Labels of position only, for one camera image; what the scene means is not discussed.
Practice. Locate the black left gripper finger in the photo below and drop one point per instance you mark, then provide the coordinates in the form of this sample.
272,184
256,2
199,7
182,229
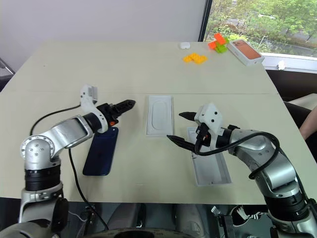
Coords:
125,109
125,103

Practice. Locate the white window sill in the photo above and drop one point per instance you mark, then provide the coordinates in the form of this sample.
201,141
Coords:
297,62

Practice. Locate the crumpled white paper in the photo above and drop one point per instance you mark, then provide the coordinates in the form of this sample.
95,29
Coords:
282,65

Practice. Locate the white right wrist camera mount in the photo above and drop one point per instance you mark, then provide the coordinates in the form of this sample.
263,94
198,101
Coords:
210,116

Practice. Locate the yellow toy brick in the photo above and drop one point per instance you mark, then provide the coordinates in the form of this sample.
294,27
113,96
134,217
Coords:
189,57
201,59

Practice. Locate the metal clamp bracket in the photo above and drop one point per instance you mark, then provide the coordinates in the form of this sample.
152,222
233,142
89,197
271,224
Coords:
225,223

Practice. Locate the dark chair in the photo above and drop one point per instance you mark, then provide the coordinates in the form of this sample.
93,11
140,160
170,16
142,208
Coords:
6,72

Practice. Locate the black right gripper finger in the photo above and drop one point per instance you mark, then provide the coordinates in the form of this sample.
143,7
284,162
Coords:
183,144
189,116

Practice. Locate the bare person forearm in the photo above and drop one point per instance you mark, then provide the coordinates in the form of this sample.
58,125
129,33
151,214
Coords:
309,124

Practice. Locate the black window frame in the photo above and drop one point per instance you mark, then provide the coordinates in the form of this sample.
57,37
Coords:
204,19

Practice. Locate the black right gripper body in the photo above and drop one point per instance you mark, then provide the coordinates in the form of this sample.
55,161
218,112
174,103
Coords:
202,136

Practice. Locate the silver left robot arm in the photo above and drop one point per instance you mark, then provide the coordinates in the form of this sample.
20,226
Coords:
67,131

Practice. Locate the dark seat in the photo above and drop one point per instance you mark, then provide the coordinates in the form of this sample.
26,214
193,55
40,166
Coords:
294,84

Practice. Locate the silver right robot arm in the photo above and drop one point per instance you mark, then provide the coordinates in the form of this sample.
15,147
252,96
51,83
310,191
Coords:
272,163

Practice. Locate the white box with orange phone print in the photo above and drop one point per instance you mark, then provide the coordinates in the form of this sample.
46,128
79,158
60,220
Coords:
245,52

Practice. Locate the white earbuds case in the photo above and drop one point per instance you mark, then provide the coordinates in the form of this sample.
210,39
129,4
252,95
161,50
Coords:
184,45

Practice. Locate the black and white sneaker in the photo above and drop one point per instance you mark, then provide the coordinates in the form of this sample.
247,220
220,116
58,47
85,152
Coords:
247,215

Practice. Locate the green toy brick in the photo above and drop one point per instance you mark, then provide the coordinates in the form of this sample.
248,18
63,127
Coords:
226,40
221,49

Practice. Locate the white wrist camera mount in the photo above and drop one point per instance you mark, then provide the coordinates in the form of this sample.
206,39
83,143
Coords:
86,101
210,116

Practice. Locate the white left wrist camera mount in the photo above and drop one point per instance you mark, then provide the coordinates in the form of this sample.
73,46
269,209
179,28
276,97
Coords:
86,101

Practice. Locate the dark blue smartphone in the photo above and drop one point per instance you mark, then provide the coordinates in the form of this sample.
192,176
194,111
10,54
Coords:
101,153

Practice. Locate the white phone box lid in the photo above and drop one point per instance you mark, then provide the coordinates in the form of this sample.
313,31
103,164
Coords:
213,171

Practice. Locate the orange toy brick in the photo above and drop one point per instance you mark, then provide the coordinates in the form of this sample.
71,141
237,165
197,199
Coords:
219,38
213,45

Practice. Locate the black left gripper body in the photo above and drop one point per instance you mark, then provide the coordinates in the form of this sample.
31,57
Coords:
110,114

